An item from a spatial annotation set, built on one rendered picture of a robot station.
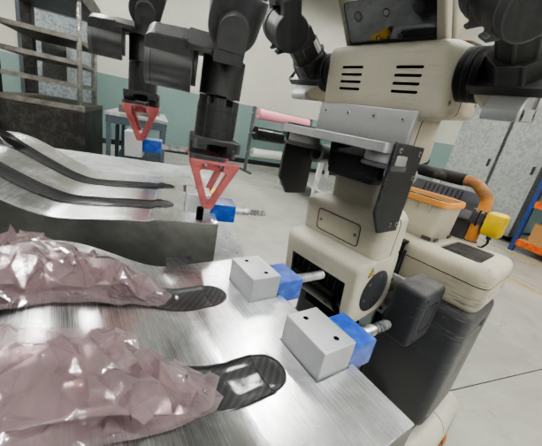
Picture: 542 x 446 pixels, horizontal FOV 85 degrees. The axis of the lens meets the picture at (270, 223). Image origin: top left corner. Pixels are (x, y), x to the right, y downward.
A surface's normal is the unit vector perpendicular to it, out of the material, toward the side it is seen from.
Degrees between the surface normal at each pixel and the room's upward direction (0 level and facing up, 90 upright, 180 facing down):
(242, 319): 0
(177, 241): 90
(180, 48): 121
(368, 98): 98
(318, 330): 0
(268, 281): 90
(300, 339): 90
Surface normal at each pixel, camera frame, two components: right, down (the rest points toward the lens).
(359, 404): 0.19, -0.93
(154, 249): 0.28, 0.36
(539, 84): -0.49, -0.51
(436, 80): -0.78, 0.19
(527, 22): 0.10, 0.77
